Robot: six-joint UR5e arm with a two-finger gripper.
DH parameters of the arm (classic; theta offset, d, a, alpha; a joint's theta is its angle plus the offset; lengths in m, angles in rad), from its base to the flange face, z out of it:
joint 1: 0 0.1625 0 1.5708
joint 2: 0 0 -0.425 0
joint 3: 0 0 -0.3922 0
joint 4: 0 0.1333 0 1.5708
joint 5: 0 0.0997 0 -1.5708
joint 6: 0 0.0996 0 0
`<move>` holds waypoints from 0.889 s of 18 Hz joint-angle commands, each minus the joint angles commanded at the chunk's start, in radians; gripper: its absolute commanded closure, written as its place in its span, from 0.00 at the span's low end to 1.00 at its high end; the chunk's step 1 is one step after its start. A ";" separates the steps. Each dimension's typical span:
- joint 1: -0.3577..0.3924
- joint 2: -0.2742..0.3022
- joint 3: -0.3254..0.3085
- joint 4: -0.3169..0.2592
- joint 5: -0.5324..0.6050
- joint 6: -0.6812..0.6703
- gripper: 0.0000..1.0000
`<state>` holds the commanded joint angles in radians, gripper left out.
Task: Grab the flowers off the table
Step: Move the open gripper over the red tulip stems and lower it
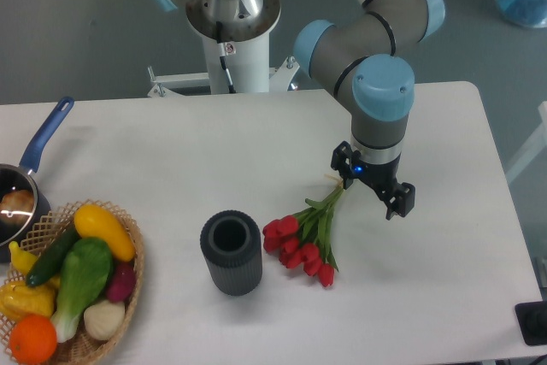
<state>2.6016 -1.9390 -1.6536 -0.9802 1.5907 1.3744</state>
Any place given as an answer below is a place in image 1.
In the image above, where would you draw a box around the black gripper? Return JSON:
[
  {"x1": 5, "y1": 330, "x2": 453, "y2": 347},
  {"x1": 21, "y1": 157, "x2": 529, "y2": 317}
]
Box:
[{"x1": 331, "y1": 141, "x2": 415, "y2": 221}]

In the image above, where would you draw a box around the red tulip bouquet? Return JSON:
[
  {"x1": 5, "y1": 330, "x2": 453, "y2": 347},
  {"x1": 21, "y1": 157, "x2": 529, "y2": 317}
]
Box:
[{"x1": 262, "y1": 178, "x2": 344, "y2": 288}]

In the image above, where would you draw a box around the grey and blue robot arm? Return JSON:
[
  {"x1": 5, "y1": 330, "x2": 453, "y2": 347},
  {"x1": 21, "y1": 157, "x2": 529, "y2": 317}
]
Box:
[{"x1": 156, "y1": 0, "x2": 445, "y2": 217}]

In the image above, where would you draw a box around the dark grey ribbed vase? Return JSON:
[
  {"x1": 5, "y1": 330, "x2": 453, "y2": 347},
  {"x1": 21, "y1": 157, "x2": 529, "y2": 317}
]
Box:
[{"x1": 200, "y1": 210, "x2": 262, "y2": 297}]

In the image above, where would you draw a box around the black device at table edge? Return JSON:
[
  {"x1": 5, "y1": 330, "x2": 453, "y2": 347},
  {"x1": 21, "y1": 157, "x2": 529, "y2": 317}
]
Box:
[{"x1": 515, "y1": 301, "x2": 547, "y2": 346}]

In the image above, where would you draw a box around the yellow squash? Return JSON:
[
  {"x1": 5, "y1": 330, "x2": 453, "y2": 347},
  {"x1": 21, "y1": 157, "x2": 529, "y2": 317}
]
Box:
[{"x1": 74, "y1": 203, "x2": 136, "y2": 262}]

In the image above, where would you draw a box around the green bok choy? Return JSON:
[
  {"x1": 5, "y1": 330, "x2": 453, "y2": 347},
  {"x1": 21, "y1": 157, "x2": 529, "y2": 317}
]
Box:
[{"x1": 50, "y1": 238, "x2": 114, "y2": 344}]

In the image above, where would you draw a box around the white garlic bulb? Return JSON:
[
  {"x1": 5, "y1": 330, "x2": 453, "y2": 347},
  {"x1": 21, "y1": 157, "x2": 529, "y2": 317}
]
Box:
[{"x1": 84, "y1": 299, "x2": 125, "y2": 341}]

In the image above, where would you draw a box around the dark green cucumber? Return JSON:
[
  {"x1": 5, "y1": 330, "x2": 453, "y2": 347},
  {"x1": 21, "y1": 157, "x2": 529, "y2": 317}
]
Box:
[{"x1": 26, "y1": 225, "x2": 80, "y2": 287}]

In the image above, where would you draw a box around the browned food in saucepan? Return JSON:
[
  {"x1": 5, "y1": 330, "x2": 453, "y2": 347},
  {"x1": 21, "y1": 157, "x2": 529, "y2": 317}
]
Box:
[{"x1": 1, "y1": 190, "x2": 34, "y2": 227}]

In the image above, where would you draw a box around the small yellow pepper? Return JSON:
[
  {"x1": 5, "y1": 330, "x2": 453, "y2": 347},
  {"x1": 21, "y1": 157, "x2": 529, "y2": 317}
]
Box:
[{"x1": 9, "y1": 241, "x2": 38, "y2": 275}]

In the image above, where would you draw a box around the orange fruit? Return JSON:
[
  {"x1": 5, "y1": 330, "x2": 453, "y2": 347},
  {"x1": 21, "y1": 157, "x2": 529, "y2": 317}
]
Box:
[{"x1": 9, "y1": 315, "x2": 57, "y2": 364}]

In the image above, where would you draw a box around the yellow bell pepper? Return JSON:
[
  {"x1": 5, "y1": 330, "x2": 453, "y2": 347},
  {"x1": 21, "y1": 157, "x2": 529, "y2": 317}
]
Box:
[{"x1": 1, "y1": 280, "x2": 56, "y2": 322}]

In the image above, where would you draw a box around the white frame at right edge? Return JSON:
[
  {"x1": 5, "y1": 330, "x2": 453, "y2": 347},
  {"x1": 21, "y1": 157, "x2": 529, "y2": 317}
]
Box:
[{"x1": 505, "y1": 101, "x2": 546, "y2": 185}]

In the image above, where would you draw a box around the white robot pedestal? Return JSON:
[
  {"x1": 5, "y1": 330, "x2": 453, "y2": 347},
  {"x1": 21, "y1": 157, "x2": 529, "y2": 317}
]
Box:
[{"x1": 147, "y1": 0, "x2": 301, "y2": 98}]

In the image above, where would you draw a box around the black cable on pedestal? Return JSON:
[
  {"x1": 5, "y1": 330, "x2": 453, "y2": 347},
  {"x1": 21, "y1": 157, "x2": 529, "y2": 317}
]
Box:
[{"x1": 215, "y1": 21, "x2": 238, "y2": 95}]

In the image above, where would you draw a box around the blue handled saucepan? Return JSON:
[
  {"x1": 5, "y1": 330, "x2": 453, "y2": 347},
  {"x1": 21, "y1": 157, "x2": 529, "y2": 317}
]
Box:
[{"x1": 1, "y1": 97, "x2": 74, "y2": 263}]

